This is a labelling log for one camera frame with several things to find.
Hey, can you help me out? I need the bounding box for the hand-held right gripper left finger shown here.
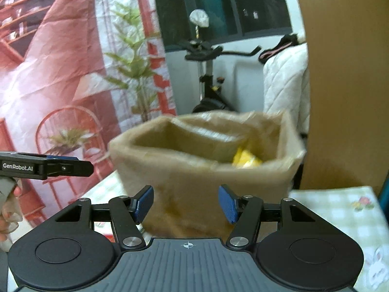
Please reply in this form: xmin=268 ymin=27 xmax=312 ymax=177
xmin=55 ymin=184 xmax=154 ymax=250

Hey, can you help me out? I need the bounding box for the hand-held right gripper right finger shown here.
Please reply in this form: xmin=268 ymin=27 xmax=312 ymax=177
xmin=218 ymin=184 xmax=333 ymax=249

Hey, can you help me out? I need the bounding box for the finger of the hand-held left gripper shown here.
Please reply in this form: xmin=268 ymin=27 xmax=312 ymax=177
xmin=46 ymin=155 xmax=94 ymax=178

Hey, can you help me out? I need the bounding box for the brown plastic bag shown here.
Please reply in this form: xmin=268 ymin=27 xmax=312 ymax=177
xmin=108 ymin=110 xmax=306 ymax=239

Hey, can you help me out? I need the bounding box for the person's left hand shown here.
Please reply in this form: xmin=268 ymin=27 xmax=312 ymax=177
xmin=0 ymin=178 xmax=24 ymax=252

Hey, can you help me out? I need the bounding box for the yellow snack packet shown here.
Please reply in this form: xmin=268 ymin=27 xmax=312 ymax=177
xmin=232 ymin=146 xmax=263 ymax=168

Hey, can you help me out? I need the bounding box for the red printed backdrop cloth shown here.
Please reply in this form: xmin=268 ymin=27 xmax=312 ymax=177
xmin=0 ymin=0 xmax=178 ymax=229

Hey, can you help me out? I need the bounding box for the green checked tablecloth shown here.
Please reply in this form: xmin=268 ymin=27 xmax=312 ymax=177
xmin=29 ymin=170 xmax=387 ymax=292

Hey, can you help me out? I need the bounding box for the black exercise bike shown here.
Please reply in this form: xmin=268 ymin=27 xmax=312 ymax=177
xmin=184 ymin=38 xmax=262 ymax=114

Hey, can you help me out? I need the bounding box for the white quilted blanket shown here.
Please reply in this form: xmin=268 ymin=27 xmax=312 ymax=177
xmin=262 ymin=43 xmax=310 ymax=139

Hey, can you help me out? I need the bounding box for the blue chair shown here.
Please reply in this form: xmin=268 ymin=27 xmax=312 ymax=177
xmin=377 ymin=176 xmax=389 ymax=209

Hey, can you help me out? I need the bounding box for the black and pink garment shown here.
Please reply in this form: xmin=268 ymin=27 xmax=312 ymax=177
xmin=258 ymin=33 xmax=306 ymax=64

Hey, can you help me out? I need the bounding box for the brown wooden board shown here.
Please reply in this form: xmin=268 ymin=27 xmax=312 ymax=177
xmin=291 ymin=0 xmax=389 ymax=191

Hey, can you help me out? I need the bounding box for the white crumpled plastic wrap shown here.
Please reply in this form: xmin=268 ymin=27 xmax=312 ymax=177
xmin=189 ymin=9 xmax=210 ymax=28

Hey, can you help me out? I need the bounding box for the dark window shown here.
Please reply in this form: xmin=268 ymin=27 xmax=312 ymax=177
xmin=150 ymin=0 xmax=293 ymax=52

